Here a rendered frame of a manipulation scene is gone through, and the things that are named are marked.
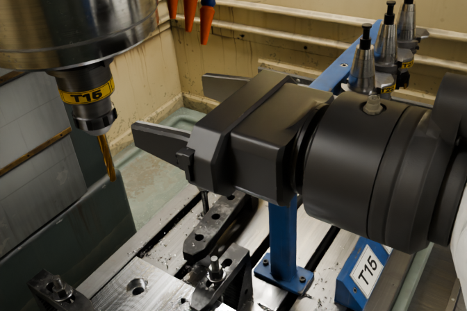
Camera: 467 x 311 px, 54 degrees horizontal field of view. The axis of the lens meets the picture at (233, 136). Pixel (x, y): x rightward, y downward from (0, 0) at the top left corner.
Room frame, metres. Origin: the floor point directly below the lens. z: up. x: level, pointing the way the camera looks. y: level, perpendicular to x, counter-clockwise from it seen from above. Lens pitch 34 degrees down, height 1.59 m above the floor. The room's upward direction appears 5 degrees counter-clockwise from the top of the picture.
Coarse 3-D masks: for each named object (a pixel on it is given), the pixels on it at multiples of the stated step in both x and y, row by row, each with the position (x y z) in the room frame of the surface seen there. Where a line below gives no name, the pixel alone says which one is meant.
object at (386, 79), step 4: (376, 72) 0.70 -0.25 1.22; (380, 72) 0.70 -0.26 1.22; (348, 76) 0.70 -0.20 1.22; (376, 76) 0.69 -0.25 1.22; (380, 76) 0.69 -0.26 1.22; (384, 76) 0.69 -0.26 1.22; (388, 76) 0.69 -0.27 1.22; (392, 76) 0.69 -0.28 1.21; (376, 80) 0.68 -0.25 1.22; (380, 80) 0.68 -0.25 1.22; (384, 80) 0.67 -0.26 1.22; (388, 80) 0.68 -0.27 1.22; (392, 80) 0.68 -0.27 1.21; (384, 84) 0.66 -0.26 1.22; (388, 84) 0.66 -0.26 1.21; (392, 84) 0.67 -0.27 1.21
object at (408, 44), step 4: (416, 36) 0.82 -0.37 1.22; (412, 40) 0.80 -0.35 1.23; (416, 40) 0.80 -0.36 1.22; (400, 44) 0.80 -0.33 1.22; (404, 44) 0.79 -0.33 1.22; (408, 44) 0.79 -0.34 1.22; (412, 44) 0.79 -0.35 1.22; (416, 44) 0.80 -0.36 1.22; (404, 48) 0.79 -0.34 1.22; (408, 48) 0.79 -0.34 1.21; (412, 48) 0.80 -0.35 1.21; (416, 48) 0.82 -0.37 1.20; (412, 52) 0.79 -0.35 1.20
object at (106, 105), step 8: (96, 104) 0.38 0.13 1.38; (104, 104) 0.38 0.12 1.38; (112, 104) 0.40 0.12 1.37; (72, 112) 0.39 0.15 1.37; (80, 112) 0.38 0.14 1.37; (88, 112) 0.38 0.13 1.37; (96, 112) 0.38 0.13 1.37; (104, 112) 0.38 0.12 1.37; (112, 112) 0.39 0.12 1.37; (80, 120) 0.38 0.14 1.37; (88, 120) 0.37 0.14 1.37; (96, 120) 0.37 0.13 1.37; (104, 120) 0.38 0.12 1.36; (112, 120) 0.39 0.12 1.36; (80, 128) 0.38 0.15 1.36; (88, 128) 0.37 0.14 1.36; (96, 128) 0.37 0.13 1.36; (104, 128) 0.38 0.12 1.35
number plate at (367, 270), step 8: (368, 248) 0.55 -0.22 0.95; (360, 256) 0.53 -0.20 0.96; (368, 256) 0.53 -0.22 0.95; (360, 264) 0.51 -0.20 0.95; (368, 264) 0.52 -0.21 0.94; (376, 264) 0.53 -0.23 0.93; (352, 272) 0.50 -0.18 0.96; (360, 272) 0.50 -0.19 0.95; (368, 272) 0.51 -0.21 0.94; (376, 272) 0.52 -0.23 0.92; (360, 280) 0.49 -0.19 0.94; (368, 280) 0.50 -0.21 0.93; (376, 280) 0.50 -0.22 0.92; (360, 288) 0.48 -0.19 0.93; (368, 288) 0.49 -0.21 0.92; (368, 296) 0.47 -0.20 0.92
